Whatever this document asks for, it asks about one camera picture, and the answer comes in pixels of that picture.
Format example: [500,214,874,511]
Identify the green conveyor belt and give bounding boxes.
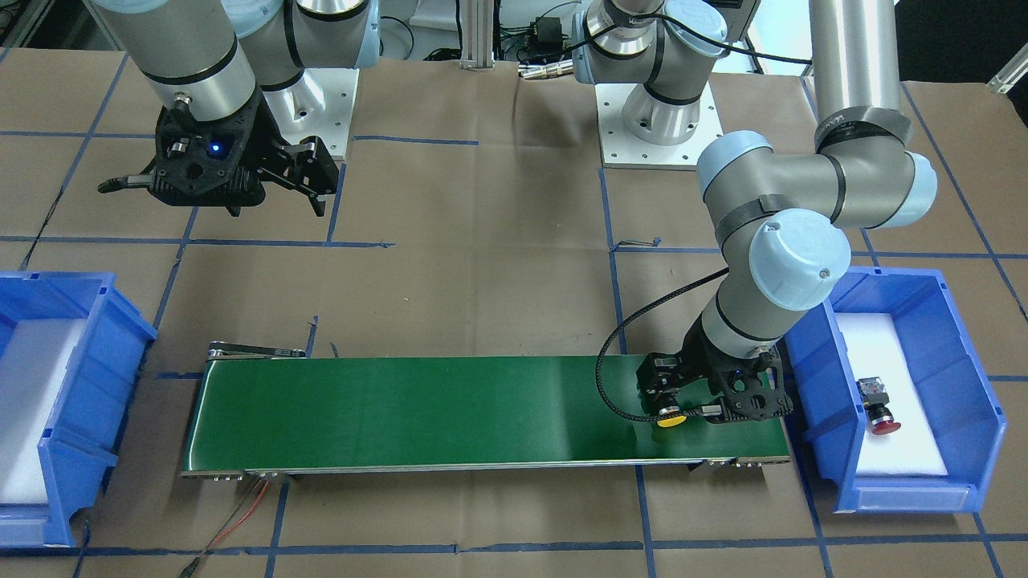
[181,354,790,478]

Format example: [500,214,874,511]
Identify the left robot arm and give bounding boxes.
[570,1,937,427]

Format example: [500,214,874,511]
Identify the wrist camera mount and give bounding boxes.
[98,89,285,209]
[699,332,793,424]

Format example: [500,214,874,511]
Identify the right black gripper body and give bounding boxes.
[257,136,339,197]

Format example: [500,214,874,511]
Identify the red push button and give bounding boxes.
[856,377,902,436]

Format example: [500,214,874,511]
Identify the blue storage bin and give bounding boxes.
[1,270,157,548]
[783,267,1007,513]

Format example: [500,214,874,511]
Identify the black braided cable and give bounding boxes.
[595,267,732,424]

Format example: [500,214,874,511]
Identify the black power adapter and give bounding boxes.
[529,16,563,49]

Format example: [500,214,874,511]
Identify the aluminium frame post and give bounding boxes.
[458,0,498,70]

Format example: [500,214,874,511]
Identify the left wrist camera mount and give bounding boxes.
[699,332,793,424]

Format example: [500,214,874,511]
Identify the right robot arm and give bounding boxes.
[89,1,381,216]

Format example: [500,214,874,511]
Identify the red black wire pair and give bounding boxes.
[178,480,270,578]

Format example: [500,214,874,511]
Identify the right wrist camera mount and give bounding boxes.
[98,89,285,209]

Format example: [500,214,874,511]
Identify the yellow push button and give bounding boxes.
[655,401,687,428]

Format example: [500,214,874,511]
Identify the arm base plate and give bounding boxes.
[595,83,724,171]
[264,68,360,161]

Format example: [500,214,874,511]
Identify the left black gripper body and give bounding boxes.
[636,345,726,418]

